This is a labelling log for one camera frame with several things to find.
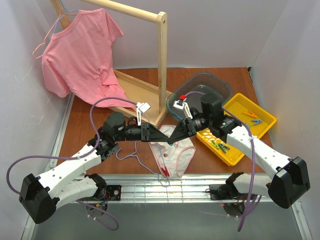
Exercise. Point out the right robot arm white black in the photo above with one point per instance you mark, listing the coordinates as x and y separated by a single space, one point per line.
287 178

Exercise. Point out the orange clothespin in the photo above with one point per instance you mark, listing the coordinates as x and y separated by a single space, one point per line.
250 114

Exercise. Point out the wooden clothes rack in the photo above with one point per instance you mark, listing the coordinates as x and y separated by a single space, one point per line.
136 89

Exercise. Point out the teal transparent plastic tub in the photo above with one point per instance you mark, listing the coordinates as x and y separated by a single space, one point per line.
198 84

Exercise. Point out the pink wire hanger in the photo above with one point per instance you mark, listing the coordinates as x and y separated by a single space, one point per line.
63 13

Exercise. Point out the green clothespin in tray front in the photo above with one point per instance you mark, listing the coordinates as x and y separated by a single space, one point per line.
215 144

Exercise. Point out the white pink-trimmed underwear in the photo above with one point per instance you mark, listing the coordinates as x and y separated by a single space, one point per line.
176 158

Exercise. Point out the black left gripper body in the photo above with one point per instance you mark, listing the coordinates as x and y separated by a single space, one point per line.
145 132

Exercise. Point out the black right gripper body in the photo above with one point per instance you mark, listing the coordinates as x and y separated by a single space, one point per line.
188 126

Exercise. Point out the yellow plastic tray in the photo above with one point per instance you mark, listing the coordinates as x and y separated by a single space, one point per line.
236 105

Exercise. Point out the red clothespin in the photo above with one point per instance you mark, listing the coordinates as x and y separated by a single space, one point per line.
165 171

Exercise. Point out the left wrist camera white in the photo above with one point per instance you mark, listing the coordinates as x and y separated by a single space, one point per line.
141 108

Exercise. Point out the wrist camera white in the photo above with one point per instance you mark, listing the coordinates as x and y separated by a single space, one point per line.
183 106
141 108

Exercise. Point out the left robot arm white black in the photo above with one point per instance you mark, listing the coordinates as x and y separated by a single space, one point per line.
98 149

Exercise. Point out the aluminium mounting rail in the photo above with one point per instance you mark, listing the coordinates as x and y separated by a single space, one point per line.
165 192

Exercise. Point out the light blue wire hanger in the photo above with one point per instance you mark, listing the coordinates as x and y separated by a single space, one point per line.
134 154

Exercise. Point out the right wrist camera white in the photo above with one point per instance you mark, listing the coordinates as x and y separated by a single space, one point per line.
183 106

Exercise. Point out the pink t-shirt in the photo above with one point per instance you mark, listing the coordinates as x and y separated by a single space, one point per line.
79 60

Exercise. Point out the blue clothespin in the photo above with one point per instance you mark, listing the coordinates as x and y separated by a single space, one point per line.
256 121

